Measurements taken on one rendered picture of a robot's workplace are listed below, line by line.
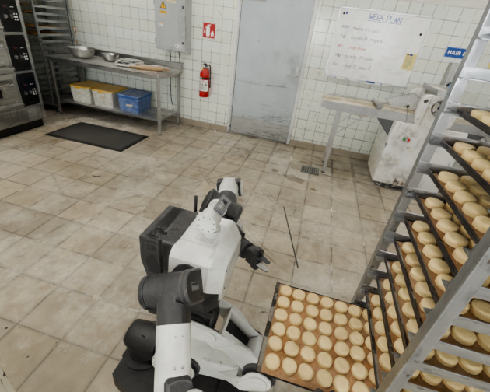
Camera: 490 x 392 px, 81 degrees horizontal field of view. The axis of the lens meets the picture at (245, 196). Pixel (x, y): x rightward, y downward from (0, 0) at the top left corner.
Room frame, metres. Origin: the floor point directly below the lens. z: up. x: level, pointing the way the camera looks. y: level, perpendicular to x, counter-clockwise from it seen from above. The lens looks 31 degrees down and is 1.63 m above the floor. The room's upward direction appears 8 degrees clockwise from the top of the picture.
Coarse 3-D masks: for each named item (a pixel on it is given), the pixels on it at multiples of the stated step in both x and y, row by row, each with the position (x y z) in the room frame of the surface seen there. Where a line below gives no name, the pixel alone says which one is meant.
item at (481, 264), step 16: (480, 240) 0.43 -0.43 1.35; (480, 256) 0.41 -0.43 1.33; (464, 272) 0.42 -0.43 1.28; (480, 272) 0.40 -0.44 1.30; (448, 288) 0.43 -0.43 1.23; (464, 288) 0.41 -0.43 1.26; (448, 304) 0.41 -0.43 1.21; (464, 304) 0.40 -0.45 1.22; (432, 320) 0.42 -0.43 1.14; (448, 320) 0.40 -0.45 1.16; (416, 336) 0.43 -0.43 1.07; (432, 336) 0.40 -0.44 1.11; (416, 352) 0.41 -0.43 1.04; (400, 368) 0.41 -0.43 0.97; (416, 368) 0.40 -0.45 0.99; (384, 384) 0.42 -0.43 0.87; (400, 384) 0.40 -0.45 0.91
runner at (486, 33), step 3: (483, 27) 0.85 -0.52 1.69; (486, 27) 0.84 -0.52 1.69; (489, 27) 0.84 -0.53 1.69; (480, 30) 0.85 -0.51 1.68; (483, 30) 0.85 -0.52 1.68; (486, 30) 0.84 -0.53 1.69; (489, 30) 0.84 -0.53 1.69; (480, 33) 0.85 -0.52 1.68; (483, 33) 0.84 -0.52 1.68; (486, 33) 0.84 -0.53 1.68; (489, 33) 0.84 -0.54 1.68; (480, 36) 0.85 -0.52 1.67; (483, 36) 0.84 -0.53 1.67; (486, 36) 0.84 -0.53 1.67; (489, 36) 0.84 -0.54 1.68; (477, 39) 0.85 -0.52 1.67; (480, 39) 0.83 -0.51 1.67; (483, 39) 0.82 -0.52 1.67; (486, 39) 0.82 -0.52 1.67; (489, 39) 0.82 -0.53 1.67
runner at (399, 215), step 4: (396, 212) 0.85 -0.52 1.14; (400, 212) 0.84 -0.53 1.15; (404, 212) 0.84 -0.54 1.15; (408, 212) 0.84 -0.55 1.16; (396, 216) 0.85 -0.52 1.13; (400, 216) 0.84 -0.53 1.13; (408, 216) 0.84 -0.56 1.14; (412, 216) 0.84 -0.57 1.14; (416, 216) 0.83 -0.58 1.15; (420, 216) 0.83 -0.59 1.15; (396, 220) 0.82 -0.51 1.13; (400, 220) 0.83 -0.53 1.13; (412, 220) 0.83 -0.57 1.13; (416, 220) 0.83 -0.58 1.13; (420, 220) 0.83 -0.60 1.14; (424, 220) 0.83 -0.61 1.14
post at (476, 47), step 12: (480, 24) 0.86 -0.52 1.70; (468, 48) 0.87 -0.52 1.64; (480, 48) 0.85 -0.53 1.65; (468, 60) 0.85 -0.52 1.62; (456, 72) 0.87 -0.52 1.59; (456, 84) 0.85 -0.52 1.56; (456, 96) 0.85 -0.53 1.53; (444, 120) 0.85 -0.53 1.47; (420, 156) 0.85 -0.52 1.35; (408, 180) 0.86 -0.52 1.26; (420, 180) 0.84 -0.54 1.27; (396, 204) 0.87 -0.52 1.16; (408, 204) 0.84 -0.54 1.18; (396, 228) 0.84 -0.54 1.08; (384, 240) 0.85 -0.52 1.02; (372, 264) 0.85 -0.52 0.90
